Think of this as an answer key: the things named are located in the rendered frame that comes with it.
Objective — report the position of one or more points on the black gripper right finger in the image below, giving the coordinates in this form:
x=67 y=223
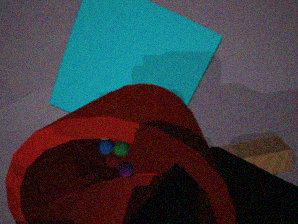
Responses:
x=258 y=197

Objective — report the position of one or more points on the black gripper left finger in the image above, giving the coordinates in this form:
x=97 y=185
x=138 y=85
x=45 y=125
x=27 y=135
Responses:
x=174 y=202

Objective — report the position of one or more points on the green marble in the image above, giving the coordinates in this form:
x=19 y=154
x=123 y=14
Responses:
x=121 y=148

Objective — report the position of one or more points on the purple marble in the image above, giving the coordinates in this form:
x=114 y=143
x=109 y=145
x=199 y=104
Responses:
x=125 y=169

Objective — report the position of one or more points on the red cup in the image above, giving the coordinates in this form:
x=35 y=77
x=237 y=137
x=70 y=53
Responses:
x=59 y=177

